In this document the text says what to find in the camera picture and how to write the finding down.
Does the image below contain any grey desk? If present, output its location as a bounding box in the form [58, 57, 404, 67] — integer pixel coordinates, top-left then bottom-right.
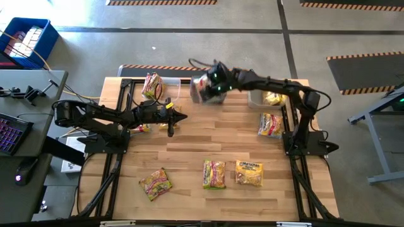
[0, 69, 69, 223]

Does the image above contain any smoky grey plastic bin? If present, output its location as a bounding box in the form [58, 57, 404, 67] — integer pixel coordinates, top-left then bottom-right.
[190, 74, 227, 105]

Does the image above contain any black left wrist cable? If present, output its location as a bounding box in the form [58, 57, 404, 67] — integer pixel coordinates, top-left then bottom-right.
[150, 81, 165, 110]

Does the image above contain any yellow floor cable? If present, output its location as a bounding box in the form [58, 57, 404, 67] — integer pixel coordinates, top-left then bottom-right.
[0, 30, 101, 138]

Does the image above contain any white bracket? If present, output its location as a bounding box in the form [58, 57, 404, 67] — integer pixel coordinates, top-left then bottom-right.
[276, 221, 312, 227]
[100, 220, 136, 227]

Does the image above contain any white cardboard box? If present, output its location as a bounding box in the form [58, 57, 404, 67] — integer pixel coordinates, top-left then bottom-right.
[61, 135, 86, 173]

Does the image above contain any beige plastic bin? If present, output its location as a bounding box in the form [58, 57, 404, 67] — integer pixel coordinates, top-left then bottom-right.
[247, 89, 288, 110]

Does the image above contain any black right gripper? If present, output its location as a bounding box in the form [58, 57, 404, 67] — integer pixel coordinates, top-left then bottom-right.
[204, 62, 236, 103]

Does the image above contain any black computer mouse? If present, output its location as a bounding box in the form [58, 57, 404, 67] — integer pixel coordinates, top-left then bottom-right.
[14, 157, 39, 187]

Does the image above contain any black flat strap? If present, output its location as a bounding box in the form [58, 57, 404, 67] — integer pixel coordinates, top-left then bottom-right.
[42, 136, 86, 167]

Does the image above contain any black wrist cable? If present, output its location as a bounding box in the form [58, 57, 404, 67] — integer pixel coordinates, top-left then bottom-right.
[150, 81, 165, 110]
[188, 57, 218, 72]

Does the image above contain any pale block stack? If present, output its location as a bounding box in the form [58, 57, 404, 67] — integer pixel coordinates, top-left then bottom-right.
[4, 25, 44, 58]

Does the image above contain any black desk clamp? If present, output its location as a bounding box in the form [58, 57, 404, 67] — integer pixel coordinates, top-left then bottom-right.
[23, 79, 59, 107]

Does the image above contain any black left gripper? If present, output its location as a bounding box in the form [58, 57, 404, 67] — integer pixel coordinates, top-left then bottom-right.
[138, 105, 188, 137]

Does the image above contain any clear plastic bin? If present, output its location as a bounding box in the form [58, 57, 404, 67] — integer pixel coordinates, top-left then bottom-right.
[142, 76, 182, 102]

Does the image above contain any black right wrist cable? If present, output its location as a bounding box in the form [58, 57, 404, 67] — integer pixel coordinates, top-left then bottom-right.
[188, 57, 218, 72]

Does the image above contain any black hazard-striped floor mat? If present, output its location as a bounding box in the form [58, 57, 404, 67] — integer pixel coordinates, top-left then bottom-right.
[117, 64, 256, 78]
[326, 51, 404, 96]
[299, 0, 404, 13]
[105, 0, 218, 6]

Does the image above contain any black backlit keyboard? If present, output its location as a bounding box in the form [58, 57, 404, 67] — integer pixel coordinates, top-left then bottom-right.
[0, 112, 34, 156]

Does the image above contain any blue plastic crate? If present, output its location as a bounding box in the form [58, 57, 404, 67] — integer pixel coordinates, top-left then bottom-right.
[0, 17, 60, 69]

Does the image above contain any grey metal stand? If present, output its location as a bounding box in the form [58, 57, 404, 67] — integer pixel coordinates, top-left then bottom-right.
[348, 84, 404, 185]

